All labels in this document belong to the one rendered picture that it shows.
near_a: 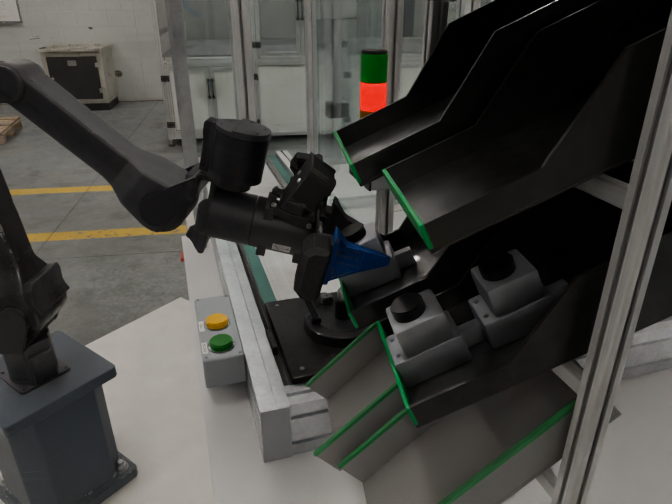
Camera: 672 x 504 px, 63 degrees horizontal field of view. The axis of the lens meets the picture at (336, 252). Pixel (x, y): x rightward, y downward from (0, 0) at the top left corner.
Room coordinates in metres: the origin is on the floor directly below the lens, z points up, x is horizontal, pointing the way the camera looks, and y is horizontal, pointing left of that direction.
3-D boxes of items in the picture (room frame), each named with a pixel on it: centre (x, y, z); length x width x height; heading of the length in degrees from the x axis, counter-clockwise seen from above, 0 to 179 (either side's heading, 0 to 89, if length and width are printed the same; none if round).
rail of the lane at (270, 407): (1.05, 0.21, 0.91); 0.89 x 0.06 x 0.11; 17
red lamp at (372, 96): (1.04, -0.07, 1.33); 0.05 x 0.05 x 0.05
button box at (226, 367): (0.85, 0.22, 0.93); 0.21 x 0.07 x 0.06; 17
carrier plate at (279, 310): (0.83, -0.01, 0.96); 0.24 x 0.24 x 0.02; 17
